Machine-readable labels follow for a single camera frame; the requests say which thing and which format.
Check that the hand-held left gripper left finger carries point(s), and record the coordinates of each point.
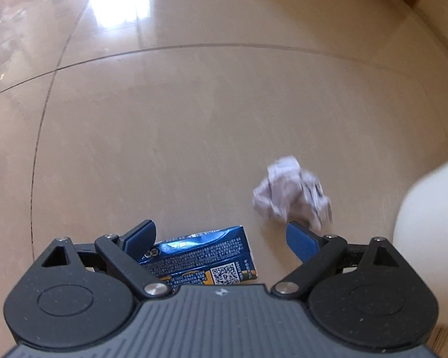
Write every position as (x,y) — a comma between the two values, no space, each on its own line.
(138,236)

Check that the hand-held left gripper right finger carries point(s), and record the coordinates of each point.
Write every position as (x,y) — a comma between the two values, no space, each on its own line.
(302,240)

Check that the blue and yellow drink carton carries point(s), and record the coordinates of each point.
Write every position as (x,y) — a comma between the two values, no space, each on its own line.
(201,253)

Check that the white plastic trash bin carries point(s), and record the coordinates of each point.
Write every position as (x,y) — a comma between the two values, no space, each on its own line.
(433,212)

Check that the crumpled white paper ball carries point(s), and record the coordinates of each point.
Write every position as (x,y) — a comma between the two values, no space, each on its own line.
(287,190)

